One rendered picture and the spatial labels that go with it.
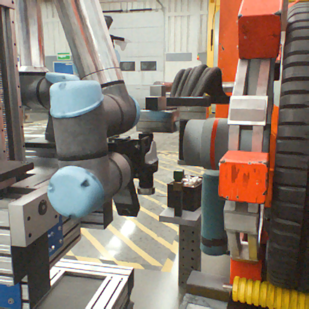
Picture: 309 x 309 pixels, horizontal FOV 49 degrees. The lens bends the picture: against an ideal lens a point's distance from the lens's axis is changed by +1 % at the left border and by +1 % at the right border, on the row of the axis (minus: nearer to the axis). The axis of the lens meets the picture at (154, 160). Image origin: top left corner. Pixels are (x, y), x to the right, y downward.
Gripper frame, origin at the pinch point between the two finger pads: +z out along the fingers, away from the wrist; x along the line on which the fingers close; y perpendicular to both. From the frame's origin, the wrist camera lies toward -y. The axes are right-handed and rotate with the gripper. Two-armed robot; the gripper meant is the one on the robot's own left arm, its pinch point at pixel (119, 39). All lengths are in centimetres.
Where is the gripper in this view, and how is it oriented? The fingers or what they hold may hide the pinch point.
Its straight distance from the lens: 180.1
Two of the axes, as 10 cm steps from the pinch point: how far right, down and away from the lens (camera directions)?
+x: 8.8, 2.3, -4.2
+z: 4.6, -1.8, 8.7
